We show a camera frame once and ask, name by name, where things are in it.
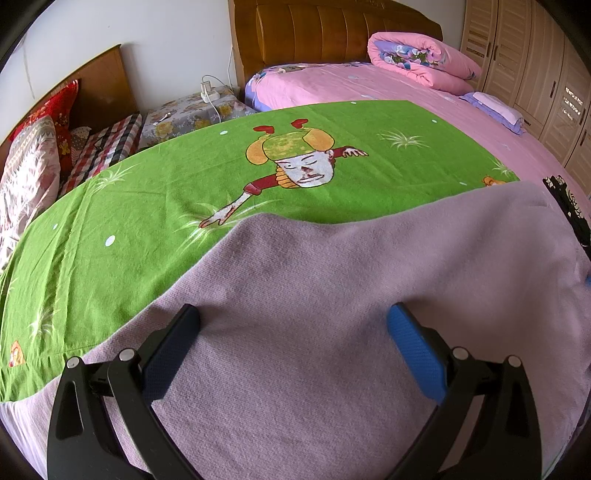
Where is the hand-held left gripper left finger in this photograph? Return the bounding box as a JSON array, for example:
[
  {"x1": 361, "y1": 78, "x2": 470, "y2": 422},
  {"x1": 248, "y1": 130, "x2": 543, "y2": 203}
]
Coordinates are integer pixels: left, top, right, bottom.
[{"x1": 47, "y1": 303, "x2": 202, "y2": 480}]

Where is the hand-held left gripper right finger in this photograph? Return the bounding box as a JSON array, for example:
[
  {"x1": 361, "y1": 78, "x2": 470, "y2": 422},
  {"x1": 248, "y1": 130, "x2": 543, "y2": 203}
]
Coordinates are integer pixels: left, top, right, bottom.
[{"x1": 387, "y1": 302, "x2": 542, "y2": 480}]

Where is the black floral cloth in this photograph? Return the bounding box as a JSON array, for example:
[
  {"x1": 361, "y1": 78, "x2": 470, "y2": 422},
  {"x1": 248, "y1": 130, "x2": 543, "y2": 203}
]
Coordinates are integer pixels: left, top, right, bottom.
[{"x1": 542, "y1": 174, "x2": 591, "y2": 259}]

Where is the purple folded pillow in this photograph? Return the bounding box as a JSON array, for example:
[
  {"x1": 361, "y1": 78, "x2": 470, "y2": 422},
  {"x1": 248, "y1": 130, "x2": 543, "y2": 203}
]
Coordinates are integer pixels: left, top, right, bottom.
[{"x1": 459, "y1": 91, "x2": 527, "y2": 136}]

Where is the green printed sheet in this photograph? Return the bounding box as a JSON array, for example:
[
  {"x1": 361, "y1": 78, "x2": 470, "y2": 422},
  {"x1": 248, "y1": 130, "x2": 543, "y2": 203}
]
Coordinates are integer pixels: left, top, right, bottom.
[{"x1": 0, "y1": 99, "x2": 522, "y2": 402}]

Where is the plaid checked cushion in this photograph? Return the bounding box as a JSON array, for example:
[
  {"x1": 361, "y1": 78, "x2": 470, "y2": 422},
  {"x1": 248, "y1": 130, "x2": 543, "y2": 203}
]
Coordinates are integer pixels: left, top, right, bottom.
[{"x1": 58, "y1": 113, "x2": 144, "y2": 195}]

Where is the light wooden wardrobe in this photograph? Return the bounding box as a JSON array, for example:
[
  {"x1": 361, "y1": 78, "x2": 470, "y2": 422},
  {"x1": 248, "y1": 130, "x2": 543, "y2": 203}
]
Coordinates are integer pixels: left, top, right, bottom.
[{"x1": 459, "y1": 0, "x2": 591, "y2": 174}]

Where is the small printed pillow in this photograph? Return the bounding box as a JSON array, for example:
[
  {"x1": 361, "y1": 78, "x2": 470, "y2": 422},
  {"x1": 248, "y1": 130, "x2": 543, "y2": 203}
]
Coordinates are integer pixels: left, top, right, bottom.
[{"x1": 69, "y1": 126, "x2": 100, "y2": 154}]

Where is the floral covered nightstand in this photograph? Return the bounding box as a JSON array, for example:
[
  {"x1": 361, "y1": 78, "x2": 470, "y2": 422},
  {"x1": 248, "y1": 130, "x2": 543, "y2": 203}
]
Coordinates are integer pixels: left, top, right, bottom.
[{"x1": 140, "y1": 88, "x2": 257, "y2": 148}]

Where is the pink bedsheet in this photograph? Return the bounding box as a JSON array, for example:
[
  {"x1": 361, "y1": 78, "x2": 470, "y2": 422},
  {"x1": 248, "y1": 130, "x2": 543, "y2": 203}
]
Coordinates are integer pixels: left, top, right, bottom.
[{"x1": 245, "y1": 60, "x2": 591, "y2": 204}]

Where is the pink rolled quilt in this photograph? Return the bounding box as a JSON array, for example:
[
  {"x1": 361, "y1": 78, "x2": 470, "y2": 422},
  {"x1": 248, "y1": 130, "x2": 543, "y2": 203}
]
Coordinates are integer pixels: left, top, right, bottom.
[{"x1": 367, "y1": 31, "x2": 483, "y2": 93}]

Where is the red embroidered pillow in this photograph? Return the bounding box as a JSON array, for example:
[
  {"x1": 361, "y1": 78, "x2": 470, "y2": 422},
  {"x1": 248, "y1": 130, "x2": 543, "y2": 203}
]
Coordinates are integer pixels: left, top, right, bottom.
[{"x1": 9, "y1": 78, "x2": 80, "y2": 160}]

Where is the small plain brown headboard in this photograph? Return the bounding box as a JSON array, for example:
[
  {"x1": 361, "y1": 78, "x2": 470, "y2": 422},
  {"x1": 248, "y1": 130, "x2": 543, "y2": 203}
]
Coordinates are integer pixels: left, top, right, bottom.
[{"x1": 0, "y1": 44, "x2": 140, "y2": 148}]

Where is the large padded brown headboard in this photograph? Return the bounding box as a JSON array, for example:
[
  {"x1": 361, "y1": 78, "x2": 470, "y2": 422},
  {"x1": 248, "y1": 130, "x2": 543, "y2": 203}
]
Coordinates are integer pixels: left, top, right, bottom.
[{"x1": 228, "y1": 0, "x2": 444, "y2": 90}]

